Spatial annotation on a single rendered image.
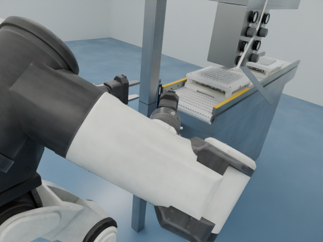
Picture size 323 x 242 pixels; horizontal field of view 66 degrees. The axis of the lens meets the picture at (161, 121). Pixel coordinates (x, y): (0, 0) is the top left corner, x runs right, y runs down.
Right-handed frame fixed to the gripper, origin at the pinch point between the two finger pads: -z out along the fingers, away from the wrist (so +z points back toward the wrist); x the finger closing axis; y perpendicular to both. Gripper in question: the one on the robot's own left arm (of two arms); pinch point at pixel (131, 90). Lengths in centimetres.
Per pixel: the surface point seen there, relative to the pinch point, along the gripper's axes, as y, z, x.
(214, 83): 3.7, -43.9, 3.8
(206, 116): 13.5, -28.8, 12.2
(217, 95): 6.6, -44.3, 8.7
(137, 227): -11, -18, 97
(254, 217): 30, -90, 101
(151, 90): -10.7, -19.1, 7.4
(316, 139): 17, -248, 101
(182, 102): 0.3, -28.2, 11.0
